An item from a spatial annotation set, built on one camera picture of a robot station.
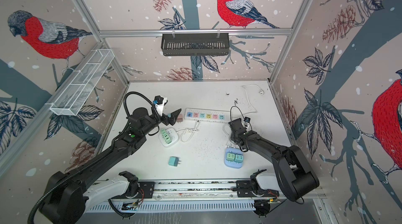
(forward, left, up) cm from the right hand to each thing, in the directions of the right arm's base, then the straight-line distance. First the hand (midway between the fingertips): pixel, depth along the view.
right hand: (239, 136), depth 91 cm
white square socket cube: (-2, +39, +3) cm, 39 cm away
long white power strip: (+12, +19, +3) cm, 23 cm away
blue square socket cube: (-16, +5, +1) cm, 17 cm away
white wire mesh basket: (+11, +83, +34) cm, 90 cm away
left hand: (+3, +35, +26) cm, 44 cm away
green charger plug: (-3, +43, +9) cm, 44 cm away
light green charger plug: (-6, +40, +8) cm, 41 cm away
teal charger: (-15, +2, +7) cm, 16 cm away
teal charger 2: (-16, +36, +2) cm, 39 cm away
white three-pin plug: (+34, -19, +1) cm, 39 cm away
